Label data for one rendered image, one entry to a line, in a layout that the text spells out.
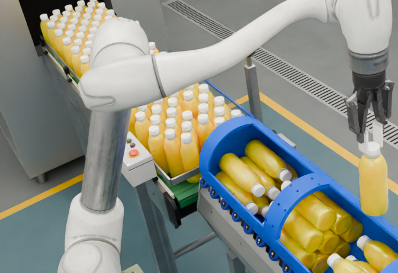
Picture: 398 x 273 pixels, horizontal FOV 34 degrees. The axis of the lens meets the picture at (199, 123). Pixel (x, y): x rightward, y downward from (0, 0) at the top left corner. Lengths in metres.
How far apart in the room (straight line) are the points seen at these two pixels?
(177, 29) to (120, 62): 4.25
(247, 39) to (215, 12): 4.41
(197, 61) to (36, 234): 2.66
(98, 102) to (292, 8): 0.50
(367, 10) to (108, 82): 0.57
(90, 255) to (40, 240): 2.15
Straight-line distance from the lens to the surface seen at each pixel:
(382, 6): 1.45
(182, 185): 2.53
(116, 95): 1.43
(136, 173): 2.39
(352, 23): 1.46
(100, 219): 1.86
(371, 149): 1.67
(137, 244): 3.66
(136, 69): 1.43
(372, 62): 1.50
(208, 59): 1.43
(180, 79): 1.43
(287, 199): 1.92
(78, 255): 1.77
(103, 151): 1.72
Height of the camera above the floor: 2.50
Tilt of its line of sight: 34 degrees down
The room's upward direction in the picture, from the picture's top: 11 degrees counter-clockwise
